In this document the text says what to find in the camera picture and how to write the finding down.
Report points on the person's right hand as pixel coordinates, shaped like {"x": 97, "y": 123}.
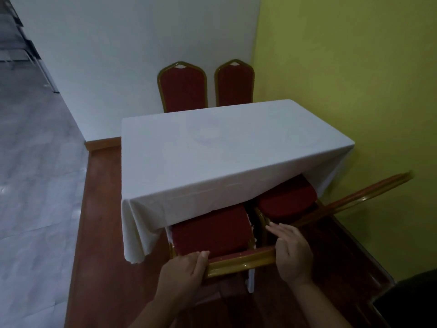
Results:
{"x": 295, "y": 257}

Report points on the person's left hand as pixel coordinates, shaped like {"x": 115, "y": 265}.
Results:
{"x": 179, "y": 281}

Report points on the person's left fingers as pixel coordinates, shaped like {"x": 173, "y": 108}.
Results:
{"x": 199, "y": 260}

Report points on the person's right thumb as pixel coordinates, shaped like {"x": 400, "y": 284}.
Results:
{"x": 280, "y": 254}

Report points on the red gold-framed banquet chair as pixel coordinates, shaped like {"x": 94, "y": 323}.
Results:
{"x": 235, "y": 86}
{"x": 211, "y": 230}
{"x": 286, "y": 198}
{"x": 183, "y": 88}

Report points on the person's left forearm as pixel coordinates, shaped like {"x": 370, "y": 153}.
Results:
{"x": 155, "y": 315}

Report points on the person's right forearm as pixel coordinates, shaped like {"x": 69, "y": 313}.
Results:
{"x": 319, "y": 307}

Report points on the white tablecloth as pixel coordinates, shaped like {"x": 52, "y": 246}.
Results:
{"x": 218, "y": 157}

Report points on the black cabinet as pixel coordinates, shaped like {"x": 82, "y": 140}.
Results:
{"x": 408, "y": 300}

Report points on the wooden skirting board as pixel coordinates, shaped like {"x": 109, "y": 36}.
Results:
{"x": 102, "y": 144}

